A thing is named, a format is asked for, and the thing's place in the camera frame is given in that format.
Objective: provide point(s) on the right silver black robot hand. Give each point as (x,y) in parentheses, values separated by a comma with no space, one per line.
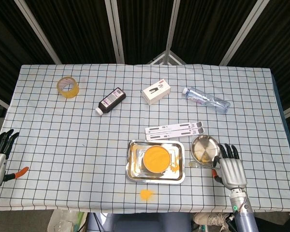
(232,171)

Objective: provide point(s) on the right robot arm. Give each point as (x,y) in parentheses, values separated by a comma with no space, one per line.
(244,217)

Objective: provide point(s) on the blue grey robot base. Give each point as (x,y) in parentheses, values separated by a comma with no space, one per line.
(140,223)

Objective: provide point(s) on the beige bowl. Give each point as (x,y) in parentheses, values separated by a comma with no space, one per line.
(156,172)

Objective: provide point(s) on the orange powder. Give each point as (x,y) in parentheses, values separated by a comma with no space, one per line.
(146,194)

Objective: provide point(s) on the round steel plate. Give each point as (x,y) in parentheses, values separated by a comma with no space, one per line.
(205,149)

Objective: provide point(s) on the white sneaker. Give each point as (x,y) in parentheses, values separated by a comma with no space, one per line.
(207,218)

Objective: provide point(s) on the checked light blue tablecloth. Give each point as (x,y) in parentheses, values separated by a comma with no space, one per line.
(62,145)

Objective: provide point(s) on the clear plastic water bottle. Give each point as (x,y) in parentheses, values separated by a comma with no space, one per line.
(212,101)

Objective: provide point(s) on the white folding laptop stand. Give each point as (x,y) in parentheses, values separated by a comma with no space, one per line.
(171,128)

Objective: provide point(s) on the clear plastic bag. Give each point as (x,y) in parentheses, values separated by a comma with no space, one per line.
(62,222)

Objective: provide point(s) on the rectangular steel tray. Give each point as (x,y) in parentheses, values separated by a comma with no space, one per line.
(135,174)

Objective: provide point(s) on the yellow tape roll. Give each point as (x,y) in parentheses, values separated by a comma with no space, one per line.
(71,94)

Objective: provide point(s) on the white cardboard box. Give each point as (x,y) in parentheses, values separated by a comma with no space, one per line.
(157,95)

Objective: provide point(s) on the brown bottle white cap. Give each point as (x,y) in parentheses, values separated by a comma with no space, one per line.
(111,102)

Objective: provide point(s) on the dark folding screen white frame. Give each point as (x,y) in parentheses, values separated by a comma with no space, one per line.
(145,24)

